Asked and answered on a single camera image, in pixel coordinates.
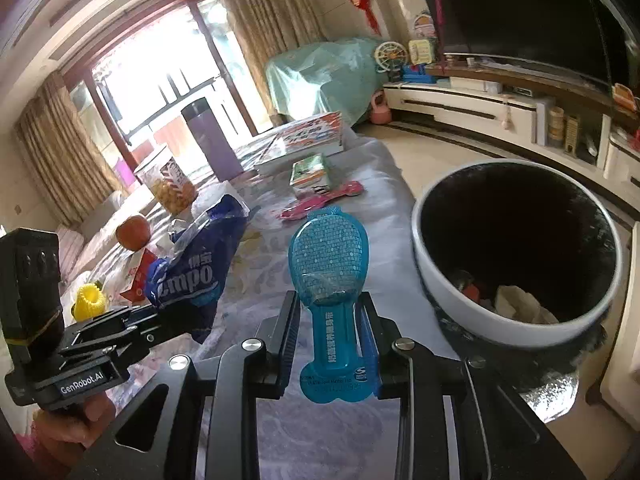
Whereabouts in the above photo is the purple thermos bottle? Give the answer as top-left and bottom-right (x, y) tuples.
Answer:
(181, 99), (241, 184)

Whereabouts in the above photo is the person's left hand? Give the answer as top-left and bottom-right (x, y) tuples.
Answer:
(35, 389), (119, 447)

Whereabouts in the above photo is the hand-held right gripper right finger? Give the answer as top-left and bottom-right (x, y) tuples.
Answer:
(357, 291), (587, 480)

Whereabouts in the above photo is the yellow toy phone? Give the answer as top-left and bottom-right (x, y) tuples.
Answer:
(407, 39), (435, 66)

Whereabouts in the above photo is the white rimmed trash bin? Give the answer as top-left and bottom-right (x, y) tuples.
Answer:
(411, 159), (627, 424)

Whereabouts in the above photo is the marble topped side counter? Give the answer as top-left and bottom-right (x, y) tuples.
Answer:
(585, 225), (640, 432)

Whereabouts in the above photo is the silver foil mat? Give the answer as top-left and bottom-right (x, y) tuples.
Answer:
(517, 370), (584, 425)

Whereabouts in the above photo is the wooden sliding glass door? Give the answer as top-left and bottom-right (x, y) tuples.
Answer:
(62, 0), (261, 171)

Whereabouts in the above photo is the pink kettlebell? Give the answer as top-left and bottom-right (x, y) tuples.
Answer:
(370, 91), (394, 125)

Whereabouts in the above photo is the beige patterned curtain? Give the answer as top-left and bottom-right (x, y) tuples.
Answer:
(12, 72), (126, 229)
(209, 0), (329, 134)

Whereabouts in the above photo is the ferris wheel toy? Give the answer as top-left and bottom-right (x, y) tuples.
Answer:
(375, 41), (409, 81)

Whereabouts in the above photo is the blue plastic toy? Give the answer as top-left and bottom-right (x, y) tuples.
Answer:
(402, 62), (436, 85)

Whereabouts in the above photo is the clear jar of puffed snacks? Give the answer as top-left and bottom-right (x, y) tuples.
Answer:
(134, 146), (197, 216)

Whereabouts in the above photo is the yellow corn-shaped toy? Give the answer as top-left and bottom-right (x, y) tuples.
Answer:
(72, 282), (109, 320)

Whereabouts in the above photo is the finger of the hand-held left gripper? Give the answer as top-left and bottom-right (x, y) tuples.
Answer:
(107, 316), (201, 362)
(75, 305), (163, 335)

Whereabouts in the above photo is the toy house card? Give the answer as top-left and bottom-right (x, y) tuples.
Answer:
(411, 10), (437, 41)

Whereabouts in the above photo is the black flat television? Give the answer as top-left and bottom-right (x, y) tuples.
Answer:
(410, 0), (634, 96)

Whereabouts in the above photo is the blue spoon-shaped packet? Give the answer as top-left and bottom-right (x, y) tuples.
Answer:
(288, 205), (381, 405)

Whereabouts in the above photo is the teal covered armchair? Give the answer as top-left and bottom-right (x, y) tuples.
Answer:
(264, 36), (396, 129)

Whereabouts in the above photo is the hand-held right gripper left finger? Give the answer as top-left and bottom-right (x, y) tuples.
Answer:
(65, 290), (303, 480)

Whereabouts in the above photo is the red apple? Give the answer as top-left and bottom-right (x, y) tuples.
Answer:
(116, 215), (152, 251)

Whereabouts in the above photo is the green tissue pack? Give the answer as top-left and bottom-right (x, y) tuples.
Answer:
(289, 152), (334, 195)

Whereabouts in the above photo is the white television cabinet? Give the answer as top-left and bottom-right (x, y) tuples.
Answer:
(382, 52), (640, 197)

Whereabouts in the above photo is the blue plastic tissue wrapper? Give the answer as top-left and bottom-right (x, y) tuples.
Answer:
(144, 194), (249, 345)

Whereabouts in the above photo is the red carton box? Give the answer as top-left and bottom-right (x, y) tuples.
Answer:
(120, 247), (161, 306)

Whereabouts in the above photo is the striped pink sofa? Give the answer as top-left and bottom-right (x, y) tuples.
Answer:
(55, 190), (126, 281)

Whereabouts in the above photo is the pink flat packet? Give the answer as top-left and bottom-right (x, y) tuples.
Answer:
(279, 181), (364, 221)

